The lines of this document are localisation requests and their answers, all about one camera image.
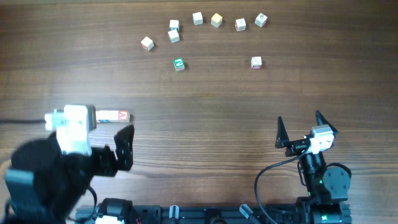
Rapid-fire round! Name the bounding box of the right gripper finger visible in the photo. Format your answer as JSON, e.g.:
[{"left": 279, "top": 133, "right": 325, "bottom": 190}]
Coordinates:
[
  {"left": 275, "top": 116, "right": 290, "bottom": 148},
  {"left": 315, "top": 110, "right": 338, "bottom": 136}
]

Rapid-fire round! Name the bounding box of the red letter wooden block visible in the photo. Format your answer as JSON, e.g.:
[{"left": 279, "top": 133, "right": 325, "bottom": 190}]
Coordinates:
[{"left": 118, "top": 111, "right": 131, "bottom": 123}]

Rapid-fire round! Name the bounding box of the wooden block blue side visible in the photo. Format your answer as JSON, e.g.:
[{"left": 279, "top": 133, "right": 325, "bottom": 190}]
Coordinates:
[{"left": 106, "top": 110, "right": 119, "bottom": 123}]

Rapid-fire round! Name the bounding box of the plain wooden block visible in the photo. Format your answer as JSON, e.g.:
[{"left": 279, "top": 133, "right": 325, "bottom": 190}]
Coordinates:
[
  {"left": 96, "top": 110, "right": 109, "bottom": 123},
  {"left": 168, "top": 29, "right": 180, "bottom": 43}
]

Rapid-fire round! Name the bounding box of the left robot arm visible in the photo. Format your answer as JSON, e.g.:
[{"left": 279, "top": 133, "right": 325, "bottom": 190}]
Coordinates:
[{"left": 2, "top": 124, "right": 134, "bottom": 223}]

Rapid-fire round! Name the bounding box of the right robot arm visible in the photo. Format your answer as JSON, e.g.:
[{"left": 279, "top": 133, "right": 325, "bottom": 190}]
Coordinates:
[{"left": 269, "top": 111, "right": 352, "bottom": 224}]

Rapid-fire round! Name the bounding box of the wooden block red base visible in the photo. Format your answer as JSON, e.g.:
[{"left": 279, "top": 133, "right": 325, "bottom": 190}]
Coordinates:
[{"left": 251, "top": 57, "right": 262, "bottom": 69}]

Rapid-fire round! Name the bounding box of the green letter wooden block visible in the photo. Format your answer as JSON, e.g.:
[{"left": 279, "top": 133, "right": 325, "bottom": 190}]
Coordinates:
[{"left": 173, "top": 57, "right": 185, "bottom": 71}]

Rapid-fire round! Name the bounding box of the wooden block red underside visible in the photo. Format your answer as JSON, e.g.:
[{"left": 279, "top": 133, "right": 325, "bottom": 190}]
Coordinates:
[{"left": 141, "top": 37, "right": 154, "bottom": 51}]

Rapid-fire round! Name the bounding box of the wooden block top right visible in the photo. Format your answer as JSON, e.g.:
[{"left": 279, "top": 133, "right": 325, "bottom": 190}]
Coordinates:
[{"left": 254, "top": 13, "right": 268, "bottom": 27}]

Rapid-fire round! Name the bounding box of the wooden block red side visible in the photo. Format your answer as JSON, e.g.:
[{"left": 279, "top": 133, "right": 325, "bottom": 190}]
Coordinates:
[{"left": 235, "top": 18, "right": 246, "bottom": 32}]

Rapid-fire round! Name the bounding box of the wooden block blue edge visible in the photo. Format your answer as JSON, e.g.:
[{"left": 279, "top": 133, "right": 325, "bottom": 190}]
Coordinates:
[{"left": 169, "top": 19, "right": 180, "bottom": 32}]

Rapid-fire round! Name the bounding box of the yellow top wooden block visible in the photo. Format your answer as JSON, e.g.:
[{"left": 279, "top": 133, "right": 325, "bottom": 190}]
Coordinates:
[{"left": 211, "top": 13, "right": 223, "bottom": 28}]

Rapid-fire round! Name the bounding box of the wooden block top centre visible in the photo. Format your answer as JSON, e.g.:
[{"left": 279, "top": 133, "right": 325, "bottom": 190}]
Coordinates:
[{"left": 192, "top": 12, "right": 203, "bottom": 26}]

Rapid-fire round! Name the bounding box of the right camera cable black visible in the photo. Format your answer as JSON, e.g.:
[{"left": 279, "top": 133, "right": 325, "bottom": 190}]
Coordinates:
[{"left": 254, "top": 150, "right": 307, "bottom": 223}]

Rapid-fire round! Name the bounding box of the camera cable black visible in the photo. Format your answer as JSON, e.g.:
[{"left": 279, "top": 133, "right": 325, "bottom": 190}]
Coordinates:
[
  {"left": 0, "top": 119, "right": 45, "bottom": 124},
  {"left": 254, "top": 150, "right": 307, "bottom": 223}
]

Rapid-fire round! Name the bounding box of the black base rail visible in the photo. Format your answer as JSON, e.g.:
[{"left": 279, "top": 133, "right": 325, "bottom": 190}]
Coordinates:
[{"left": 74, "top": 203, "right": 353, "bottom": 224}]

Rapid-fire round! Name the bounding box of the left camera cable black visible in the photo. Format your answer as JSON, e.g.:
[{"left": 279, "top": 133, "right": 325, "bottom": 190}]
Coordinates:
[{"left": 0, "top": 119, "right": 45, "bottom": 124}]

